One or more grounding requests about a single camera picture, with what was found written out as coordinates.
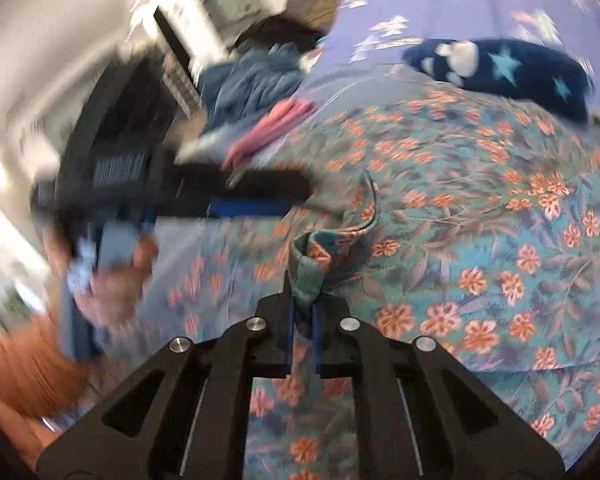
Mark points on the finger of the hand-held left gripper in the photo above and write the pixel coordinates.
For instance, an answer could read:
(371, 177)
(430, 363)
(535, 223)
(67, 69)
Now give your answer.
(260, 187)

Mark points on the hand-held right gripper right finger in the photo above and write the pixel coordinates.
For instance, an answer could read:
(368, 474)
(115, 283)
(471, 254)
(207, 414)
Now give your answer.
(317, 332)

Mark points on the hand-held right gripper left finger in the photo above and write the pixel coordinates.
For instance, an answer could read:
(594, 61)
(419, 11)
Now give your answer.
(290, 332)

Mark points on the teal floral garment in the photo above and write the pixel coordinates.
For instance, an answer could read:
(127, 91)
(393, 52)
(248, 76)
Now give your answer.
(470, 240)

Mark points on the person's left hand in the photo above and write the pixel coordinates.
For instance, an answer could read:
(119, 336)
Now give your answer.
(115, 295)

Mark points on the pink cloth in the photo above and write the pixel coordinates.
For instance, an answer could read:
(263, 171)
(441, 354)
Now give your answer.
(270, 127)

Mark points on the white shelf rack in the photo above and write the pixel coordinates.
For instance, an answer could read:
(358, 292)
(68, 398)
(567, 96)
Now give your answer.
(182, 85)

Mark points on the blue denim garment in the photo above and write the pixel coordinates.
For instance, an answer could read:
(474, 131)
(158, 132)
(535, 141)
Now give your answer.
(255, 85)

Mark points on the black television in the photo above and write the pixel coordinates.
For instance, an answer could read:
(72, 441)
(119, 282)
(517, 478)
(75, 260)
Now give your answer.
(172, 42)

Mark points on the dark cloth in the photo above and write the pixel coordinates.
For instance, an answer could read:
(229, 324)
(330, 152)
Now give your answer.
(275, 32)

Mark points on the purple tree-print bed sheet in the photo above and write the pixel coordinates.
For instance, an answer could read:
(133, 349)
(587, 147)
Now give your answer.
(460, 5)

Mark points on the navy star-print garment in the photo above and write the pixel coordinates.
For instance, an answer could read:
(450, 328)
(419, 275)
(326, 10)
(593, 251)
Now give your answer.
(525, 72)

